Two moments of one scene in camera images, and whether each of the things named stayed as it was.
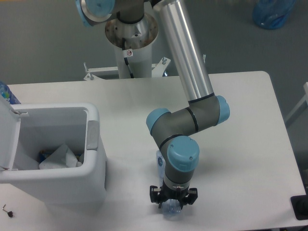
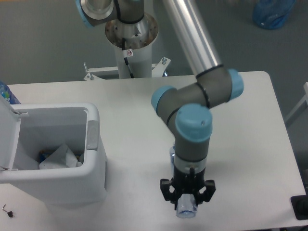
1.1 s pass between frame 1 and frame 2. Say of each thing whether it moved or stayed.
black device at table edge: stayed
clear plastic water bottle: moved
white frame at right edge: stayed
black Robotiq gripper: moved
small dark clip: stayed
